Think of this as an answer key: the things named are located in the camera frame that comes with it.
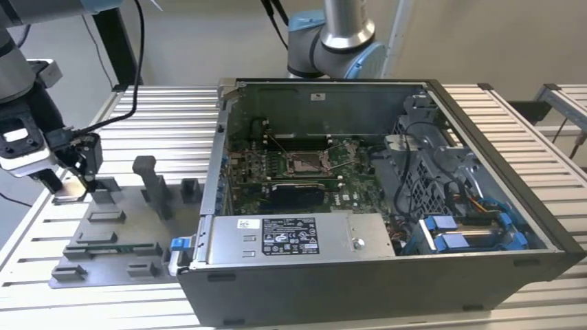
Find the hard disk in blue carrier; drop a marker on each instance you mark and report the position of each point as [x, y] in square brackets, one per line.
[179, 243]

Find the black graphics card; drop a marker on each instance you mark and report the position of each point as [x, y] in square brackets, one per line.
[296, 199]

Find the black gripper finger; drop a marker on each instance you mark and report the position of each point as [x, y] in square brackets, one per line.
[94, 154]
[50, 180]

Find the blue disk bay carrier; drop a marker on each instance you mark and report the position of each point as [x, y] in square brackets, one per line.
[454, 240]
[442, 221]

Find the silver power supply box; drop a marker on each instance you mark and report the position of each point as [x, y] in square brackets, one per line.
[230, 247]

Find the CPU socket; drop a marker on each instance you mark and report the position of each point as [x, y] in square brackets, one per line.
[305, 165]

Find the white case label sticker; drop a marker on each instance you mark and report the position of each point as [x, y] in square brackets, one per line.
[318, 96]

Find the silver metal drive cage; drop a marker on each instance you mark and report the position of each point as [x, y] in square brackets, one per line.
[458, 161]

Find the thin metal locking lever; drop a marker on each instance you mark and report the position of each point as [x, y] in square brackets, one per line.
[280, 144]

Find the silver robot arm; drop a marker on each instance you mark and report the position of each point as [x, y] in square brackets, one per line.
[14, 68]

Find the grey parts rack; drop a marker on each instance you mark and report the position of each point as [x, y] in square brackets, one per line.
[138, 220]

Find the green motherboard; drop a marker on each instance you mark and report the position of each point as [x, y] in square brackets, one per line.
[356, 185]

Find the grey camera mount block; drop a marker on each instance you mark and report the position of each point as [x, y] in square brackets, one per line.
[46, 72]

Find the black metal post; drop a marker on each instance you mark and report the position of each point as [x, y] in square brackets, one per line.
[117, 51]

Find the black PC case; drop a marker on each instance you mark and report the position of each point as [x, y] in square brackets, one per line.
[321, 295]

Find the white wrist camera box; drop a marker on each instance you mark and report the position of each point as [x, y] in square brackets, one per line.
[27, 161]

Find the aluminium frame rail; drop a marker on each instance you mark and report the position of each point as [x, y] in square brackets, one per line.
[565, 103]

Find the silver CPU chip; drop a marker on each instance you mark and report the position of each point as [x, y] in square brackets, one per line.
[71, 189]

